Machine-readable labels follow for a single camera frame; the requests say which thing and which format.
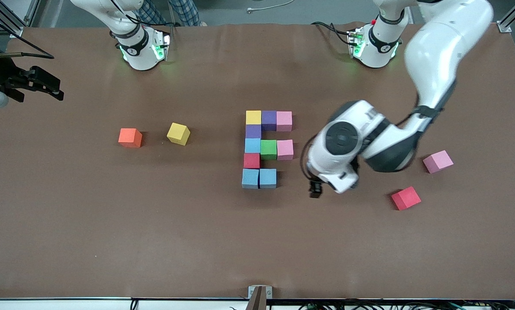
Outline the pink foam block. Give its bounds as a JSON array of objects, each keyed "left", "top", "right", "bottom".
[
  {"left": 423, "top": 150, "right": 454, "bottom": 174},
  {"left": 277, "top": 139, "right": 294, "bottom": 161},
  {"left": 276, "top": 111, "right": 293, "bottom": 132}
]

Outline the green foam block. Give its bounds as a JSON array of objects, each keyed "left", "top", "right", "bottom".
[{"left": 260, "top": 139, "right": 278, "bottom": 161}]

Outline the red foam block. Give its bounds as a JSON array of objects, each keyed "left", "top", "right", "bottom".
[
  {"left": 391, "top": 186, "right": 422, "bottom": 211},
  {"left": 243, "top": 153, "right": 262, "bottom": 170}
]

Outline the grey metal strut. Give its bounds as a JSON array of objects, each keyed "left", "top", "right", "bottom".
[{"left": 24, "top": 0, "right": 43, "bottom": 27}]

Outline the orange foam block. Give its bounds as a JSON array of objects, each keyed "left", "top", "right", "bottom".
[{"left": 118, "top": 128, "right": 143, "bottom": 148}]

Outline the plaid trouser leg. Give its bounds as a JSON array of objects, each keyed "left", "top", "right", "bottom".
[
  {"left": 167, "top": 0, "right": 203, "bottom": 26},
  {"left": 133, "top": 0, "right": 168, "bottom": 26}
]

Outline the brown table cover sheet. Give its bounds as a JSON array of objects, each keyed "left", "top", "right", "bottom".
[{"left": 0, "top": 22, "right": 515, "bottom": 300}]

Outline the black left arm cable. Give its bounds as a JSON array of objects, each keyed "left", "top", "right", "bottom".
[{"left": 299, "top": 99, "right": 421, "bottom": 183}]

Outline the aluminium frame profile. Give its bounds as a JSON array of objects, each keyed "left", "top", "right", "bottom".
[
  {"left": 0, "top": 0, "right": 24, "bottom": 38},
  {"left": 497, "top": 0, "right": 515, "bottom": 33}
]

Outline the metal bracket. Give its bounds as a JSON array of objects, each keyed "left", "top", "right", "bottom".
[{"left": 248, "top": 285, "right": 273, "bottom": 299}]

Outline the brown camera pole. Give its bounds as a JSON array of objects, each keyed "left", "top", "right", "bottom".
[{"left": 246, "top": 288, "right": 267, "bottom": 310}]

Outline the black base cable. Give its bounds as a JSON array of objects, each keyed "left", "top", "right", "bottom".
[{"left": 311, "top": 21, "right": 357, "bottom": 46}]

